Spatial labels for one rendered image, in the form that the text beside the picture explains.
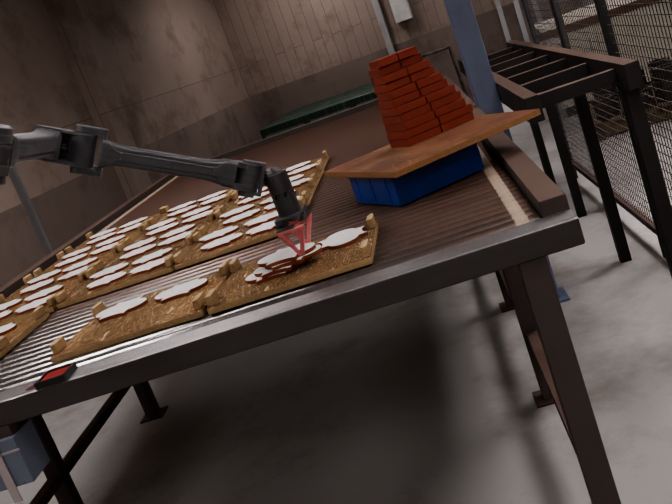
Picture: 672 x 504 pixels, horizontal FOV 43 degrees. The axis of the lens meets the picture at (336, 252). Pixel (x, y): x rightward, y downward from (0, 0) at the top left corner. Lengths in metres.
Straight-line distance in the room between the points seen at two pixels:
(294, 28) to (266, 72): 0.71
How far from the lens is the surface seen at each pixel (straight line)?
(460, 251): 1.81
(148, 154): 1.96
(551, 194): 1.90
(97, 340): 2.17
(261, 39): 11.91
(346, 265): 1.93
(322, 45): 11.72
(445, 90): 2.71
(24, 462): 2.14
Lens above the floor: 1.41
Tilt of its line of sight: 13 degrees down
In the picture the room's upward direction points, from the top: 20 degrees counter-clockwise
